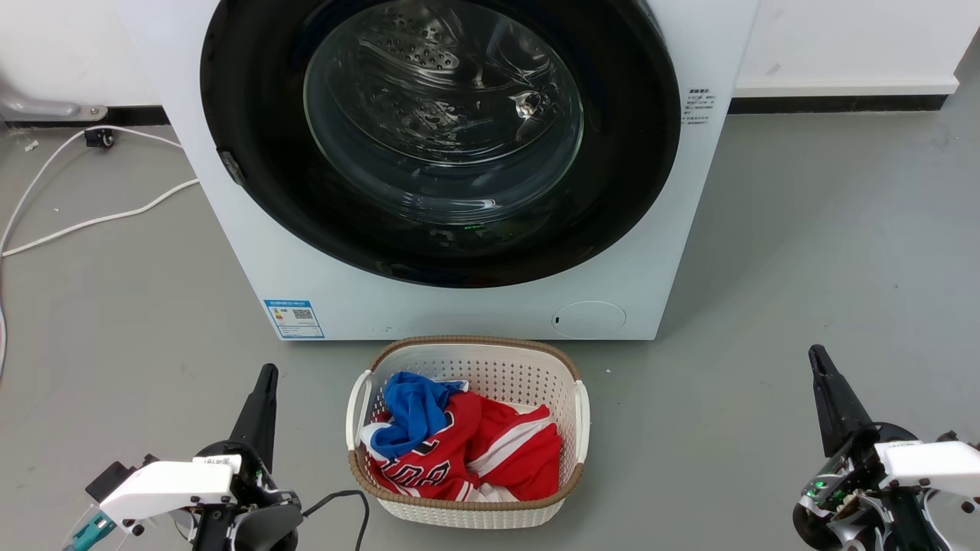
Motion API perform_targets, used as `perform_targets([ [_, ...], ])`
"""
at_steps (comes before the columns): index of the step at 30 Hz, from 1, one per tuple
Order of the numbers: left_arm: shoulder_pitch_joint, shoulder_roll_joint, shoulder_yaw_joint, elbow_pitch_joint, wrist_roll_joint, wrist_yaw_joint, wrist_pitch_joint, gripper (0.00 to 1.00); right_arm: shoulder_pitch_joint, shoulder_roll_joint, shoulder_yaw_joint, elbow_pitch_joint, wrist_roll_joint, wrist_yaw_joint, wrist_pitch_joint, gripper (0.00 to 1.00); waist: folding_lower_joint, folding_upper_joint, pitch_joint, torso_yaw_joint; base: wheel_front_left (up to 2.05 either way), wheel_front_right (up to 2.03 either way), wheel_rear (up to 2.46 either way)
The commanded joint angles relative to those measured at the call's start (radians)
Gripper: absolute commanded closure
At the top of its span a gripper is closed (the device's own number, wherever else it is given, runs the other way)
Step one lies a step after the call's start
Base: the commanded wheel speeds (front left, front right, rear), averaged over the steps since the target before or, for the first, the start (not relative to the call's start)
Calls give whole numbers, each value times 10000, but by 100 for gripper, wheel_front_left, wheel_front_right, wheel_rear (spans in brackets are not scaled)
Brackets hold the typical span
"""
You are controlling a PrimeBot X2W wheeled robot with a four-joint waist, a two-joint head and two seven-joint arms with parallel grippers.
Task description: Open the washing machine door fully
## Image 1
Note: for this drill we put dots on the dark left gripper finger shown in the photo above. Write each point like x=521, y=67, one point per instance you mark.
x=266, y=428
x=251, y=421

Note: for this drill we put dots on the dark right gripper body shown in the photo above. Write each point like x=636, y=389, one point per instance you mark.
x=838, y=497

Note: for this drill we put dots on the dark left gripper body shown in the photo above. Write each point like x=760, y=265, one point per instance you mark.
x=256, y=490

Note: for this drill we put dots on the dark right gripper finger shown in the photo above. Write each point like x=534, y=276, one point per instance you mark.
x=827, y=413
x=846, y=409

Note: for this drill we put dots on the black round glass washer door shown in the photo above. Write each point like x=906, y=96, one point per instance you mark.
x=245, y=115

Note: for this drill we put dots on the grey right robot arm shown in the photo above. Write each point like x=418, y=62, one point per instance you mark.
x=919, y=524

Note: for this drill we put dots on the white front-load washing machine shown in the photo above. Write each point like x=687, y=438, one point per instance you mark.
x=459, y=314

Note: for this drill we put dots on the metal washer door hinge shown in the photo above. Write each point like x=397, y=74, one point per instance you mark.
x=232, y=168

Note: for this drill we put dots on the blue energy label sticker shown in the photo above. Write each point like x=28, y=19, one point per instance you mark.
x=294, y=318

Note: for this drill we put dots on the blue garment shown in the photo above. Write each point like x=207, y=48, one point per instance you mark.
x=413, y=413

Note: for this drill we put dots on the white plastic laundry basket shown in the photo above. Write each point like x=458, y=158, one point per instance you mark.
x=490, y=367

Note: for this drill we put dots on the red basketball jersey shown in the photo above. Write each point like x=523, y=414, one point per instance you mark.
x=505, y=459

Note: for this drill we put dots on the round white filter cover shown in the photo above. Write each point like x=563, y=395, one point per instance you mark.
x=589, y=319

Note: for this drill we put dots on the small black floor plug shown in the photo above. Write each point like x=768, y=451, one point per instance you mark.
x=99, y=138

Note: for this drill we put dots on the small black text label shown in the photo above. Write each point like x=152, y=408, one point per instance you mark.
x=700, y=105

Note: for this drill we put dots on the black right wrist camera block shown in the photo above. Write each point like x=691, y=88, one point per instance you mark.
x=957, y=439

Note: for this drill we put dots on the black wrist camera block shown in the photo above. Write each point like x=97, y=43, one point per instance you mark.
x=957, y=439
x=111, y=480

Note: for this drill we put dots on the black left wrist camera block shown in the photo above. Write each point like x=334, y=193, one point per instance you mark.
x=111, y=480

